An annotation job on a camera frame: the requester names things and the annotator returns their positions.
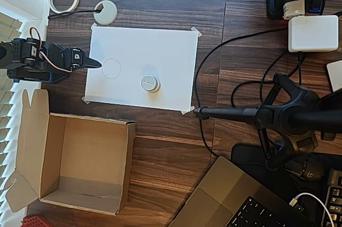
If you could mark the small jar with silver lid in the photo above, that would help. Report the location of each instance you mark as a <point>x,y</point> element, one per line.
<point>149,82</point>

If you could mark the red leader robot arm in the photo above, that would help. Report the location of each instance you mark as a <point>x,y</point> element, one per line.
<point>34,221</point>

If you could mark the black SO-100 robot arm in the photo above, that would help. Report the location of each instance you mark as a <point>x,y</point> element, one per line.
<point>16,50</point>

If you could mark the open cardboard box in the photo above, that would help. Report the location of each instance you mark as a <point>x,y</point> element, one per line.
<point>88,147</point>

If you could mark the masking tape piece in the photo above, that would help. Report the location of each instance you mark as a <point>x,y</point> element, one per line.
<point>86,100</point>
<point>93,26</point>
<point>187,110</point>
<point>197,32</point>

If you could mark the white paper sheet with circles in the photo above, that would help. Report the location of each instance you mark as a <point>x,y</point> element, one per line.
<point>149,48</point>

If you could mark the black mouse pad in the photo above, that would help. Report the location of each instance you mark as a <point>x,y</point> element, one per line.
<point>248,155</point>

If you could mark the grey laptop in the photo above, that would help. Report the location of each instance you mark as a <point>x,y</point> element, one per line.
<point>221,192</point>

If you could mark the black tripod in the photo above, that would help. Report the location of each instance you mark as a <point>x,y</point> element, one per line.
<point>288,116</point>

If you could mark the small white plug adapter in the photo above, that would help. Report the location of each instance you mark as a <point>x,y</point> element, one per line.
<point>294,9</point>

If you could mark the white laptop power adapter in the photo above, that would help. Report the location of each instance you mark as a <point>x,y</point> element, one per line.
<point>312,33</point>

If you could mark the blue plug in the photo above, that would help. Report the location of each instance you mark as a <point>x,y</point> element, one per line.
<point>315,6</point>

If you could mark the white flat device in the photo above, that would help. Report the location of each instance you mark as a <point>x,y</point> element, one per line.
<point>335,76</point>

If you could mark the black computer mouse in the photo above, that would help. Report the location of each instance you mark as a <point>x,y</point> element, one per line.
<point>311,173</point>

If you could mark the black keyboard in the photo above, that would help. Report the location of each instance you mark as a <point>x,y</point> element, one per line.
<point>335,197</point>

